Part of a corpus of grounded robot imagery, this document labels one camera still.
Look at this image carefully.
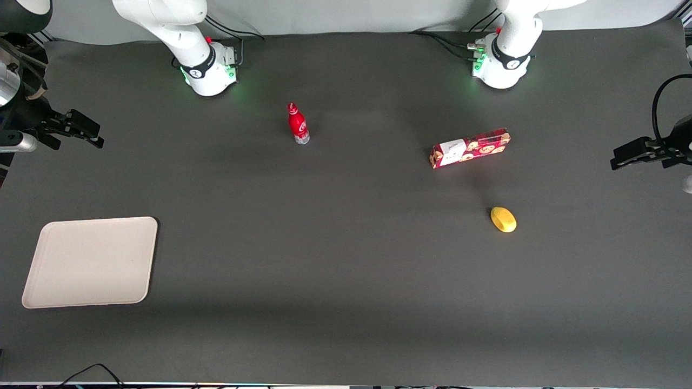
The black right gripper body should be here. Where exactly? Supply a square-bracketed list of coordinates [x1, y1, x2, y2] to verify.
[0, 95, 69, 137]

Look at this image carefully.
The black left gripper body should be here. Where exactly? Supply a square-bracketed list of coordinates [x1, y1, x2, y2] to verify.
[656, 115, 692, 169]

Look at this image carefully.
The red coke bottle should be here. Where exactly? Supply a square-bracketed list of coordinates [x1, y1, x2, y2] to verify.
[287, 102, 311, 145]

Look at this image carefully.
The beige plastic tray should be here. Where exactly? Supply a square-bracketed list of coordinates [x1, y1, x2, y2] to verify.
[22, 217, 158, 309]

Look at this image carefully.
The yellow lemon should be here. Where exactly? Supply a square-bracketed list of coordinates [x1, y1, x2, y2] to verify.
[490, 206, 517, 233]

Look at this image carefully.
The red cookie box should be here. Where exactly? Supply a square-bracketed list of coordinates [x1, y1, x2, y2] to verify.
[429, 128, 511, 170]

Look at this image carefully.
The black cable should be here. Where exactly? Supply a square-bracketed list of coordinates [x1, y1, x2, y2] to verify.
[651, 74, 692, 147]
[203, 15, 266, 42]
[53, 363, 126, 389]
[408, 30, 487, 61]

